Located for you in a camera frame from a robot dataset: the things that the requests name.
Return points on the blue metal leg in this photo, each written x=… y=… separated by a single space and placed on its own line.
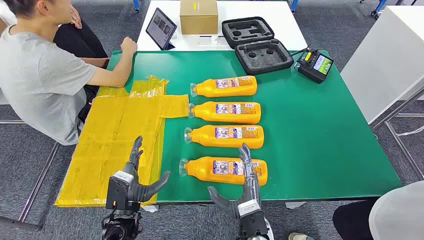
x=136 y=5
x=378 y=6
x=294 y=5

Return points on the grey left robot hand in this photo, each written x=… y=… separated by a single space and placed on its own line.
x=142 y=192

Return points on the small white plastic holder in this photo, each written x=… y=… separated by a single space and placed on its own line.
x=214 y=40

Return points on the yellow plastic sheet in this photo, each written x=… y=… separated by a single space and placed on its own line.
x=109 y=142

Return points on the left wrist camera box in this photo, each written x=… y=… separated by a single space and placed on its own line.
x=117 y=192

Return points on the black foam-lined carrying case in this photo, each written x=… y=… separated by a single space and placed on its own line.
x=263 y=58

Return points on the person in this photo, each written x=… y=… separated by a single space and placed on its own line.
x=397 y=215
x=36 y=82
x=78 y=41

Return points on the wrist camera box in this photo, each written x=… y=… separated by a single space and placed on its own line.
x=251 y=218
x=117 y=192

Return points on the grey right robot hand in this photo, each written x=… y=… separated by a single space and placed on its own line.
x=250 y=185

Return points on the brown cardboard box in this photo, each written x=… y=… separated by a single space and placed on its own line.
x=198 y=18

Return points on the orange detergent bottle clear cap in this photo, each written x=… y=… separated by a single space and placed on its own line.
x=207 y=87
x=205 y=112
x=205 y=172
x=205 y=137

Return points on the white table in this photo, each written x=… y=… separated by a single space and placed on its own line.
x=384 y=59
x=265 y=13

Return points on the black remote controller with screen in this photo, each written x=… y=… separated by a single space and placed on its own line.
x=313 y=68

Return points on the black tablet with stand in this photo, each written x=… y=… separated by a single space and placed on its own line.
x=160 y=28

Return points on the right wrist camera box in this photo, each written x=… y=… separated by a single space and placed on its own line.
x=251 y=218

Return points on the white tape piece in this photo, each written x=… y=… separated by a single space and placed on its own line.
x=294 y=204
x=150 y=208

